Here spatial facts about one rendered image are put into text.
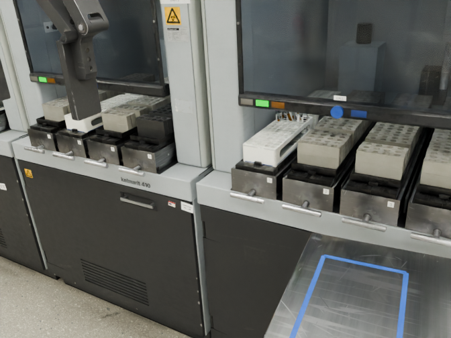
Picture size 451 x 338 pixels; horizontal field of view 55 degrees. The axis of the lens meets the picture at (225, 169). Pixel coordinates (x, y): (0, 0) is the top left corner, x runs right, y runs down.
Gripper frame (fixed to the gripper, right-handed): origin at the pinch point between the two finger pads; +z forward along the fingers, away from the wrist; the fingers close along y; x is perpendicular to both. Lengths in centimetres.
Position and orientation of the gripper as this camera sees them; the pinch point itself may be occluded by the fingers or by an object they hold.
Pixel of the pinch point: (35, 97)
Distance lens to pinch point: 46.9
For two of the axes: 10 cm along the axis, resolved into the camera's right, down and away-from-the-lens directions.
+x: 5.0, -3.9, 7.7
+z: 0.5, 9.0, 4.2
